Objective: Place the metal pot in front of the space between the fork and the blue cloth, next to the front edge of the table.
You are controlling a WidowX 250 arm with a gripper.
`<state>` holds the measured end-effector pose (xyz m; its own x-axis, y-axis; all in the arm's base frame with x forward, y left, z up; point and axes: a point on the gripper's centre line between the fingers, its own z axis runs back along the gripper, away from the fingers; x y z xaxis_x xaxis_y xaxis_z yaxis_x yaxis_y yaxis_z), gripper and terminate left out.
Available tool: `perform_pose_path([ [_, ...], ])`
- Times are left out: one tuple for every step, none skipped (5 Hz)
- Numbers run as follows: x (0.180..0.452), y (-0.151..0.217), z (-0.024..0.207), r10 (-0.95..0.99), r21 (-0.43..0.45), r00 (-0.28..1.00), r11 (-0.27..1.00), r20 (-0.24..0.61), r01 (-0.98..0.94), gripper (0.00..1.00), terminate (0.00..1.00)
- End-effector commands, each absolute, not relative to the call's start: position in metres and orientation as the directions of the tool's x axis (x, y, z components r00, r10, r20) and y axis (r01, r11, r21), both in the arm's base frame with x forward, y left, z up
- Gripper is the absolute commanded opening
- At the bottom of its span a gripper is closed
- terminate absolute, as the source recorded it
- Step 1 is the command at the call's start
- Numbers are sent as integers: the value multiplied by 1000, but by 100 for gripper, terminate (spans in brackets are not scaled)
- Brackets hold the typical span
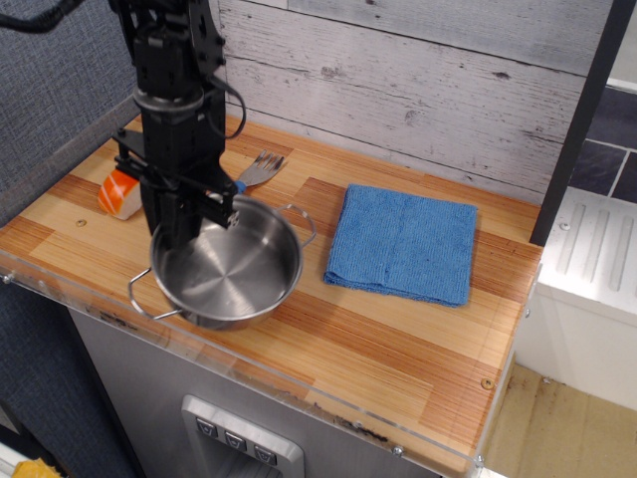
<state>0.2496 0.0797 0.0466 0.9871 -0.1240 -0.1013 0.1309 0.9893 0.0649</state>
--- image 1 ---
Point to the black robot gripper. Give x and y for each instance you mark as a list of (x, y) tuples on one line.
[(176, 159)]

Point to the silver steel pot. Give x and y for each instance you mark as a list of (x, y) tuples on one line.
[(230, 278)]

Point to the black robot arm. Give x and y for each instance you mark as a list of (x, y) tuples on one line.
[(176, 50)]

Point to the salmon sushi toy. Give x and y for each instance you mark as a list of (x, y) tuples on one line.
[(119, 195)]

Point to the silver dispenser panel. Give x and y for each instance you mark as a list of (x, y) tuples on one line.
[(227, 445)]

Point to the blue folded cloth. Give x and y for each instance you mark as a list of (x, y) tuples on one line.
[(394, 243)]

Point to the yellow object bottom left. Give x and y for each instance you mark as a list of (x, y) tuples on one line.
[(34, 469)]

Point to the white side cabinet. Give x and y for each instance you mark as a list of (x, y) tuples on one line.
[(580, 321)]

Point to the blue handled metal fork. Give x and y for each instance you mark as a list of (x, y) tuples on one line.
[(266, 165)]

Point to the dark vertical post right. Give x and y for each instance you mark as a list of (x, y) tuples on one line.
[(603, 61)]

